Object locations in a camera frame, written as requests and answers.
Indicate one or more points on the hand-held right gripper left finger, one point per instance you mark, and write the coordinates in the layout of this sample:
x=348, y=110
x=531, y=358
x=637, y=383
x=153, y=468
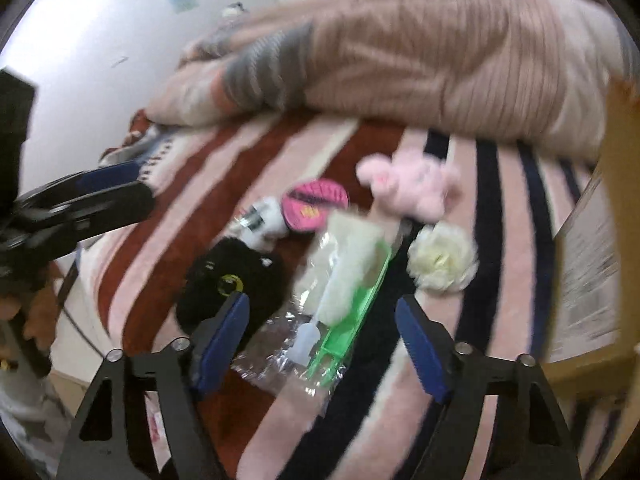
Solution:
x=226, y=338

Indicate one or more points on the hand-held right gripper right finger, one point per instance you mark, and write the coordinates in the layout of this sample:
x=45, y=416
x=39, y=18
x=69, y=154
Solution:
x=419, y=347

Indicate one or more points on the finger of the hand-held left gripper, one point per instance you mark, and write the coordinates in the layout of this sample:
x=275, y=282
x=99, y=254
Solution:
x=107, y=207
x=107, y=175

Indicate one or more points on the black plush toy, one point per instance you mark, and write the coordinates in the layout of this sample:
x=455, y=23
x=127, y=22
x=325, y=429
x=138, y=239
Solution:
x=225, y=280

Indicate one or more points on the striped pink blanket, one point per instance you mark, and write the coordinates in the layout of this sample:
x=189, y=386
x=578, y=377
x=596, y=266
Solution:
x=350, y=310

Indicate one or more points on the cream fabric flower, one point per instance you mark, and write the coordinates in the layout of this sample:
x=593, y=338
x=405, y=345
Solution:
x=441, y=260

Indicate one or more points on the white fluffy duster in packaging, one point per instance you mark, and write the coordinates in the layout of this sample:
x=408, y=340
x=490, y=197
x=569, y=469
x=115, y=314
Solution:
x=340, y=290

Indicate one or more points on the small white plush toy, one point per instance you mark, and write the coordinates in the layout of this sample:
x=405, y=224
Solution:
x=262, y=222

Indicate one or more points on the pink plush bunny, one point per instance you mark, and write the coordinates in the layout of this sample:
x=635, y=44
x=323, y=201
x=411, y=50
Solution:
x=407, y=186

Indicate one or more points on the beige striped comforter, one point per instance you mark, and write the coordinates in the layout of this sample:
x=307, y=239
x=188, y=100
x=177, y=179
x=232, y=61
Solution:
x=400, y=70

